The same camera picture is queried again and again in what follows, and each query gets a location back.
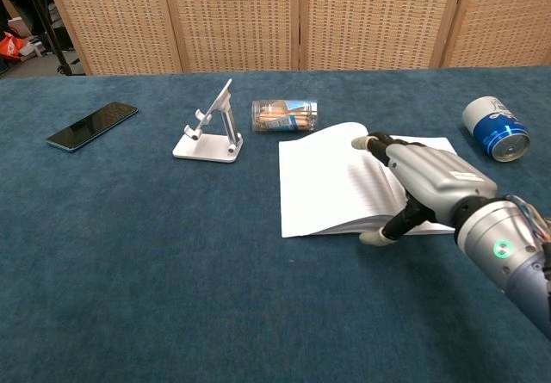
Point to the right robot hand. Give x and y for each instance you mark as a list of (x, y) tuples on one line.
[(424, 180)]

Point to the white notebook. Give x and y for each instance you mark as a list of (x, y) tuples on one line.
[(327, 185)]

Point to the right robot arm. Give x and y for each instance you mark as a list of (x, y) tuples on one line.
[(512, 254)]

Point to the blue white drink can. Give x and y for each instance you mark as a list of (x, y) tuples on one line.
[(497, 129)]

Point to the clear snack jar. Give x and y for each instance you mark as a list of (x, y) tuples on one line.
[(284, 116)]

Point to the woven folding screen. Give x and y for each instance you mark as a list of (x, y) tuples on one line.
[(292, 19)]

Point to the white phone stand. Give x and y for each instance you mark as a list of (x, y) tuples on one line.
[(213, 135)]

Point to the blue felt table mat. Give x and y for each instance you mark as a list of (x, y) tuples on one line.
[(215, 249)]

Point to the black smartphone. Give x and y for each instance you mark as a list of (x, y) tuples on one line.
[(92, 126)]

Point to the black tripod stand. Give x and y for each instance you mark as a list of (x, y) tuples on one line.
[(51, 26)]

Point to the orange plastic bag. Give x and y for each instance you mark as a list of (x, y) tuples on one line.
[(12, 46)]

